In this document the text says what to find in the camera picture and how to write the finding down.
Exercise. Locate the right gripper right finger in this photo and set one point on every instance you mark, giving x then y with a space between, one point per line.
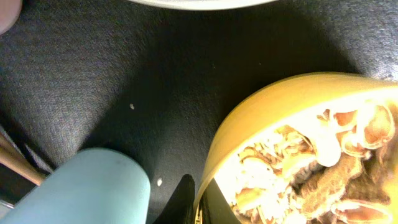
214 207

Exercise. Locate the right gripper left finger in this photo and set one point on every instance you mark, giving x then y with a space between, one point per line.
179 208

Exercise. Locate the blue plastic cup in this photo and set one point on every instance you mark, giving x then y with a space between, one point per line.
95 186

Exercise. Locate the food scraps pile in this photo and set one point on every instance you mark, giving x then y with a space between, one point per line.
333 173

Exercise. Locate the yellow bowl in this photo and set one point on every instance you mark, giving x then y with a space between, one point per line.
293 101

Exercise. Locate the white ceramic plate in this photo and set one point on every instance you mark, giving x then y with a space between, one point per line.
202 5

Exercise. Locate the pink plastic cup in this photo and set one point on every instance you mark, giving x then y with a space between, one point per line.
10 11

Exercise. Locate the round black tray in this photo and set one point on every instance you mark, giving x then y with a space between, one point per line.
156 83

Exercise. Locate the left wooden chopstick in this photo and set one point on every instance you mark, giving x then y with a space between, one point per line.
15 161

